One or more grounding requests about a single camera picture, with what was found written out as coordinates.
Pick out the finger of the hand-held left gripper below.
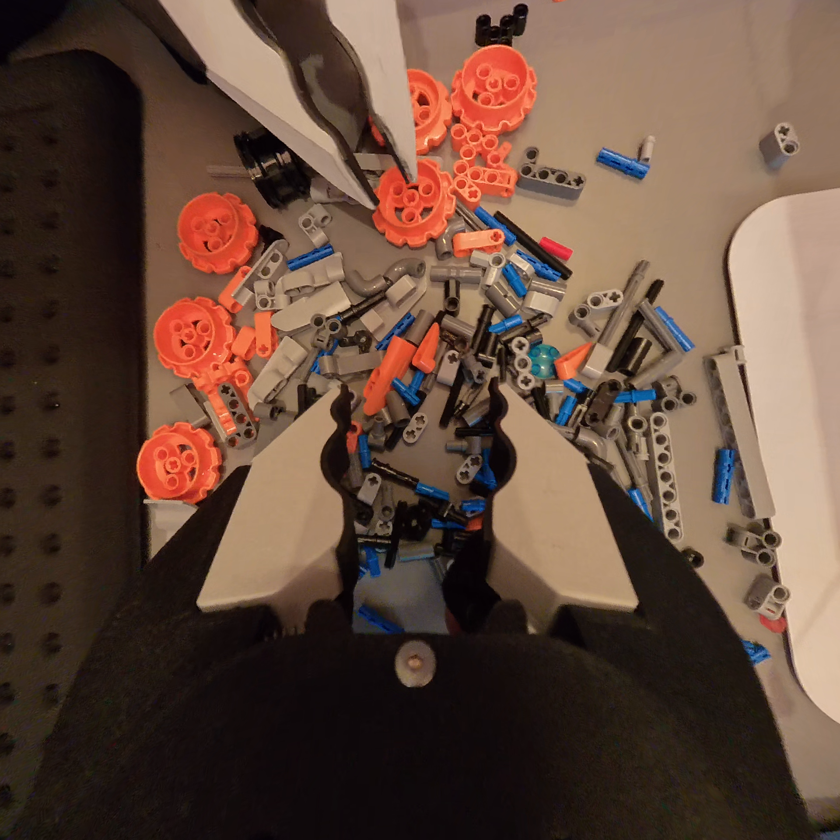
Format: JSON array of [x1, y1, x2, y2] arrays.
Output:
[[156, 0, 382, 210], [327, 0, 421, 183]]

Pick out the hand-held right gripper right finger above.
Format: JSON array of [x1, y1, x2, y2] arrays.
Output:
[[441, 379, 640, 632]]

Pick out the pile of small building pieces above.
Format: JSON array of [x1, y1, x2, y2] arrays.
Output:
[[206, 128, 795, 631]]

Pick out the long grey holed beam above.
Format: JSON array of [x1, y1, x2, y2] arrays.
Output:
[[703, 346, 777, 519]]

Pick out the grey two-hole connector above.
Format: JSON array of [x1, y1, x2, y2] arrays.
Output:
[[760, 122, 800, 161]]

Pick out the black double connector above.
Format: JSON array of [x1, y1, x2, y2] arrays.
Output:
[[474, 3, 529, 47]]

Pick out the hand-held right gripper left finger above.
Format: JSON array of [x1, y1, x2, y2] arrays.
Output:
[[196, 386, 361, 614]]

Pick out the white book stand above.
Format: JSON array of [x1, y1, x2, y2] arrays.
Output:
[[727, 187, 840, 726]]

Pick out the large grey panel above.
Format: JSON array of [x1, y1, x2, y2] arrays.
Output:
[[143, 499, 198, 546]]

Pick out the black wheel rims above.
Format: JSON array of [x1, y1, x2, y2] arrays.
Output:
[[234, 128, 309, 210]]

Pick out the group of orange gear wheels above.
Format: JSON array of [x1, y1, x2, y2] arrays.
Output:
[[136, 47, 539, 506]]

